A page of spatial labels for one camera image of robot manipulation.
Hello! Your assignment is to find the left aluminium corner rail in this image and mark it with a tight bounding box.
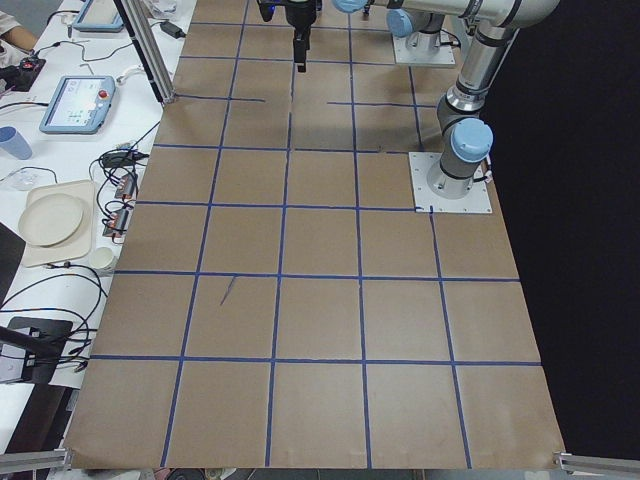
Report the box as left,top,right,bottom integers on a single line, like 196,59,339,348
0,448,73,474

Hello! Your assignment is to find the person forearm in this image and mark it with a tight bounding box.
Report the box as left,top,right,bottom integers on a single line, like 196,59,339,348
0,11,38,51

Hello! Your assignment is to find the beige round plate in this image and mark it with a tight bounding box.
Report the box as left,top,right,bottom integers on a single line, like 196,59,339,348
18,193,84,246

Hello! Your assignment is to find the near blue teach pendant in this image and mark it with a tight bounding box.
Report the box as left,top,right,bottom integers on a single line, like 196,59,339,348
39,75,116,134

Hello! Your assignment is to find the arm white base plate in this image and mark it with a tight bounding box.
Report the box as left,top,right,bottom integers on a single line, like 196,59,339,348
409,152,492,214
392,31,456,68

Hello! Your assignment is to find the blue teach pendant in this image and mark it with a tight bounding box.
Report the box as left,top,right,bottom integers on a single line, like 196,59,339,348
39,75,116,134
72,0,124,33

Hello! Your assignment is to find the far blue teach pendant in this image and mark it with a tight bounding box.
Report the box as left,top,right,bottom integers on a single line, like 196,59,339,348
72,0,124,33

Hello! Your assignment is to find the white paper cup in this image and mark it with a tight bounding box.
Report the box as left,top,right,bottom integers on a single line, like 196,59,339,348
88,247,118,276

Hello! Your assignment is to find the aluminium frame post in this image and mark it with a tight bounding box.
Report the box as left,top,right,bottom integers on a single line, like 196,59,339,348
114,0,175,105

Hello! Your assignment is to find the aluminium corner rail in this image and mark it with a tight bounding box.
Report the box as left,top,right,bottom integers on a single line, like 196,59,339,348
554,452,640,479
0,448,73,474

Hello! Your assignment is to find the lower usb hub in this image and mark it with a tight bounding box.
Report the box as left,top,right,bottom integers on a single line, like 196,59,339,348
102,208,130,240

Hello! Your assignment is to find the upper usb hub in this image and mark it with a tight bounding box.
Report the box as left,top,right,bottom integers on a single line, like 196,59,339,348
114,172,138,200

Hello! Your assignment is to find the black device with red button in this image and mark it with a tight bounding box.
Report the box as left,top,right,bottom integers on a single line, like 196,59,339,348
1,56,46,92

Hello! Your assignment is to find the black cable on table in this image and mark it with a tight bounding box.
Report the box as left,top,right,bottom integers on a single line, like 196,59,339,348
0,262,110,374

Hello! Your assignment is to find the right aluminium corner rail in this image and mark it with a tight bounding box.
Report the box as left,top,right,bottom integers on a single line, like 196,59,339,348
554,452,640,479

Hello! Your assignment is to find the black power adapter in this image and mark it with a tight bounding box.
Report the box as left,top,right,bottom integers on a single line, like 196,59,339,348
159,20,186,39

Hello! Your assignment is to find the usb hub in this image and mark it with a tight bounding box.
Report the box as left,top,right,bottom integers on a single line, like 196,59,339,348
102,208,130,240
114,172,138,200

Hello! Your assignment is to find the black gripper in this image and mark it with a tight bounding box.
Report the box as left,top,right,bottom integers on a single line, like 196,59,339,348
257,0,320,73

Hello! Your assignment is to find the blue plastic cup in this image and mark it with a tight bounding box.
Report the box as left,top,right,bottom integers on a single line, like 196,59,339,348
0,126,32,160

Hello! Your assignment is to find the black camera stand base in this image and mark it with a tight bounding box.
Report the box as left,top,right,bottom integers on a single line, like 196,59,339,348
1,317,73,384

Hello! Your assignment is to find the clear plastic wrapper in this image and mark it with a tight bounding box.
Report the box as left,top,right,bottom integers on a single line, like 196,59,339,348
1,166,40,191

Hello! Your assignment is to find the beige tray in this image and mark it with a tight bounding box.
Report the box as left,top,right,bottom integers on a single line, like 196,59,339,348
18,180,96,267

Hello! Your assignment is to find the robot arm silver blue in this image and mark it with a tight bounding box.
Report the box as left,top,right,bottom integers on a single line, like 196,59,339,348
257,1,461,73
387,0,558,199

